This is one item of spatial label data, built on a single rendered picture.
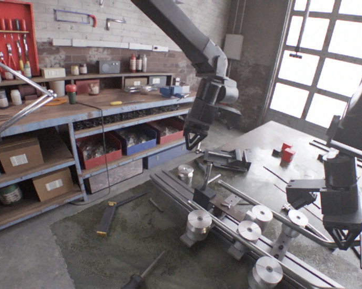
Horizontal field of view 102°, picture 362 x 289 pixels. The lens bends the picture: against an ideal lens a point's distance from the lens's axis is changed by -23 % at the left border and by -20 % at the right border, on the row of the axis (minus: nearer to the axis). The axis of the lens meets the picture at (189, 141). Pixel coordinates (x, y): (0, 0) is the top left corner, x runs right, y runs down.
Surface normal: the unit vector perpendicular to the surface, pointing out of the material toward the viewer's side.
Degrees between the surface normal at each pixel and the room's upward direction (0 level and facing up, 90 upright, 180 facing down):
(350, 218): 30
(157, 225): 0
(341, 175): 85
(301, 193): 90
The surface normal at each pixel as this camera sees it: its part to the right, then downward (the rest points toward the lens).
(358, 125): -0.57, 0.80
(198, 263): 0.12, -0.89
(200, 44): 0.44, 0.18
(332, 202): -0.68, 0.25
